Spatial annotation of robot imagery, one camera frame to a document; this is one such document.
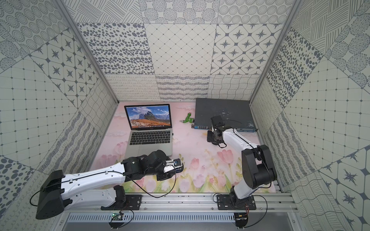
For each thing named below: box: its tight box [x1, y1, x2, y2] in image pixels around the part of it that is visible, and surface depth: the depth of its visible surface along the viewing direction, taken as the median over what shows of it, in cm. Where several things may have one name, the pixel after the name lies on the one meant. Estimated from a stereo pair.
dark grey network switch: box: [191, 97, 259, 133], surface depth 115 cm
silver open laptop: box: [124, 103, 173, 159], surface depth 99 cm
